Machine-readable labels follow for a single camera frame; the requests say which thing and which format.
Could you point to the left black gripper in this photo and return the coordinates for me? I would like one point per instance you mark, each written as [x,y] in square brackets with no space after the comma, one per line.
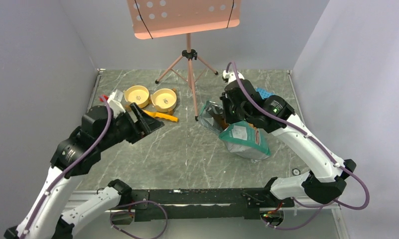
[145,125]

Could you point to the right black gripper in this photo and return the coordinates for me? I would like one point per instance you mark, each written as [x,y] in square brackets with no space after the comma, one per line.
[226,100]

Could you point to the yellow plastic food scoop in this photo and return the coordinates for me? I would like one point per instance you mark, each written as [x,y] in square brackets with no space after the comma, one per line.
[161,116]

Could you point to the green pet food bag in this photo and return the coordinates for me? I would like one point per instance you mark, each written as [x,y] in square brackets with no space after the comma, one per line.
[239,138]

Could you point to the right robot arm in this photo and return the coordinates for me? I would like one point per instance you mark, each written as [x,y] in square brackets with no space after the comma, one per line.
[324,182]

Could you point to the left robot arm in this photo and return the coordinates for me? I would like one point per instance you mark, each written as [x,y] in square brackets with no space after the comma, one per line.
[101,128]

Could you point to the brown pet food kibble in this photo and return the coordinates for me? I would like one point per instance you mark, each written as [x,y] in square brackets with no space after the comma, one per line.
[223,124]

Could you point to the left cream pet bowl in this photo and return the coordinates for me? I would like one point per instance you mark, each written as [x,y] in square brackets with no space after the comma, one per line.
[137,94]

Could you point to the cream pet bowl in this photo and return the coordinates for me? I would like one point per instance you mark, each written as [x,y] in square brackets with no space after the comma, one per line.
[164,100]
[137,94]

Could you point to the right cream pet bowl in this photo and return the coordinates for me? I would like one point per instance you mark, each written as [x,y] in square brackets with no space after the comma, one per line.
[164,100]

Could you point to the blue studded building plate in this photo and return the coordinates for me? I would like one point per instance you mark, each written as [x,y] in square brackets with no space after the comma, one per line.
[264,94]

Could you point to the wooden bowl stand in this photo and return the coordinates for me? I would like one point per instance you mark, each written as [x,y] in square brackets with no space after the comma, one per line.
[163,100]

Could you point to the small round table marker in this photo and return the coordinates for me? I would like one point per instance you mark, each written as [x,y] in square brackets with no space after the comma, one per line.
[295,172]

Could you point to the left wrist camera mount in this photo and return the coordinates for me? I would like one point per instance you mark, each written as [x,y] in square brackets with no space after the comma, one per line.
[115,102]

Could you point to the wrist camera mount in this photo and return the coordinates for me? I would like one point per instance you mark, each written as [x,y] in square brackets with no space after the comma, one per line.
[115,102]
[228,76]

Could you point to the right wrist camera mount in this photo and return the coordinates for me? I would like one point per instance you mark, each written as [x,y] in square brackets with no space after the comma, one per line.
[228,76]

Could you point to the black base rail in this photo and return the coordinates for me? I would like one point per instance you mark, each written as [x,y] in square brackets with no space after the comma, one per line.
[247,203]

